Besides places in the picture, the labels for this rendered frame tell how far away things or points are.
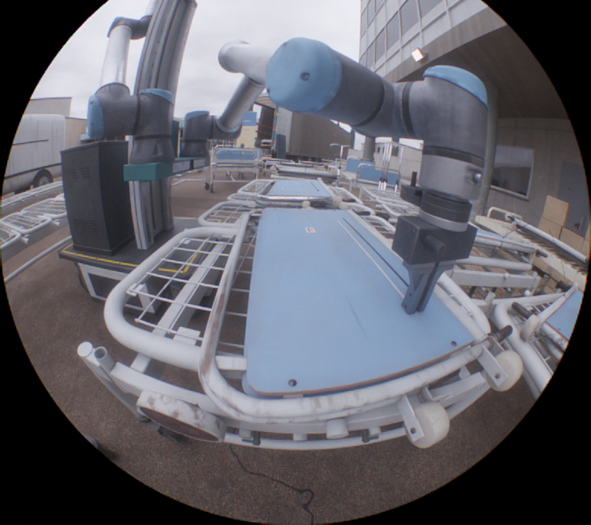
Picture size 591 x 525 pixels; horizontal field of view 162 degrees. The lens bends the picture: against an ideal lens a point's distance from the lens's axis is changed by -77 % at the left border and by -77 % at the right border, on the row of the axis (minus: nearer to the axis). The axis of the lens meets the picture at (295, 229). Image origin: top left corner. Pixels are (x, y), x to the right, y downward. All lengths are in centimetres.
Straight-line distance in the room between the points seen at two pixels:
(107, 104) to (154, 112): 18
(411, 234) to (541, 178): 633
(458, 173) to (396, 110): 12
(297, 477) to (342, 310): 60
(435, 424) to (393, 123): 38
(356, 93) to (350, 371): 31
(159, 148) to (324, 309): 71
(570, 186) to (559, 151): 89
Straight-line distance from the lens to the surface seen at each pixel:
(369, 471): 83
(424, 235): 26
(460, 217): 28
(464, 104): 28
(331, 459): 80
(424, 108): 29
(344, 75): 24
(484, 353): 39
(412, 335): 33
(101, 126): 78
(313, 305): 33
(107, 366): 43
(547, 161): 656
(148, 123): 81
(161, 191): 126
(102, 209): 105
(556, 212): 363
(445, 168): 26
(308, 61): 22
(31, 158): 770
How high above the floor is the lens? 77
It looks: 20 degrees down
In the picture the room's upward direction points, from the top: 6 degrees clockwise
